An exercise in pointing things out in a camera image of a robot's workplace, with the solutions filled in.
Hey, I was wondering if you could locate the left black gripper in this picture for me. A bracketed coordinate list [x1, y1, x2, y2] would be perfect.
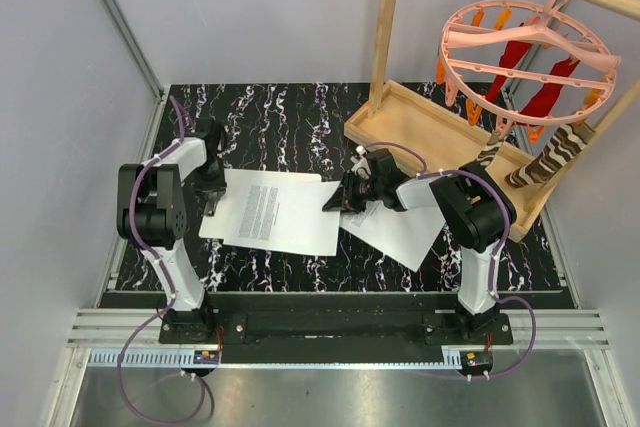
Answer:
[194, 157, 228, 201]

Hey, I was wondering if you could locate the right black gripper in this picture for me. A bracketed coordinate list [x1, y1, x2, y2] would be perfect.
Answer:
[323, 170, 384, 216]

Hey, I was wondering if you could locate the white clipboard folder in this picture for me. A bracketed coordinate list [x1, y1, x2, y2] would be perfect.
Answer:
[199, 169, 322, 240]

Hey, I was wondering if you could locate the printed paper sheet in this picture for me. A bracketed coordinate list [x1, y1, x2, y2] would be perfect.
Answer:
[340, 202, 445, 272]
[223, 169, 340, 257]

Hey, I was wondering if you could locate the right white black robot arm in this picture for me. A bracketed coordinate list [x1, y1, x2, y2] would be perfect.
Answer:
[322, 147, 517, 344]

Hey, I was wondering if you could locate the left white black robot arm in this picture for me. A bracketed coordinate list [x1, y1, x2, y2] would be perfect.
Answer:
[116, 118, 227, 343]

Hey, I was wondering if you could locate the black marble pattern mat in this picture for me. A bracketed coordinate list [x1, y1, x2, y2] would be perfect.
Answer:
[110, 83, 576, 309]

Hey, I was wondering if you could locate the wooden drying rack stand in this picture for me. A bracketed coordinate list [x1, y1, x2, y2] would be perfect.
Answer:
[343, 0, 640, 243]

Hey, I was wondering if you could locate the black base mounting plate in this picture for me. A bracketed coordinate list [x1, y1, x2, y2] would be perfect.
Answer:
[159, 311, 514, 367]

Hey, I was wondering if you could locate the brown striped sock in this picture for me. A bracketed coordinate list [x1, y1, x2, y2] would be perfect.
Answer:
[504, 123, 595, 188]
[476, 130, 504, 168]

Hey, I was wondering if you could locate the pink round clip hanger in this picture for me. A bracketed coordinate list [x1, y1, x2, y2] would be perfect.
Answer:
[436, 0, 621, 142]

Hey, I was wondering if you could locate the red sock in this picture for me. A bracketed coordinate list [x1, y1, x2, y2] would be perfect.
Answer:
[520, 56, 580, 118]
[486, 41, 533, 102]

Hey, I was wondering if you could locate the aluminium frame rail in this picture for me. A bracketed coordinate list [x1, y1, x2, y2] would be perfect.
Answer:
[44, 0, 165, 426]

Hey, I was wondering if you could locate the white slotted cable duct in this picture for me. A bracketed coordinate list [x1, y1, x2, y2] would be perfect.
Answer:
[88, 348, 195, 368]

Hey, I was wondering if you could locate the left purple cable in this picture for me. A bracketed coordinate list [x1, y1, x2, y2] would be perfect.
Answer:
[115, 96, 216, 423]

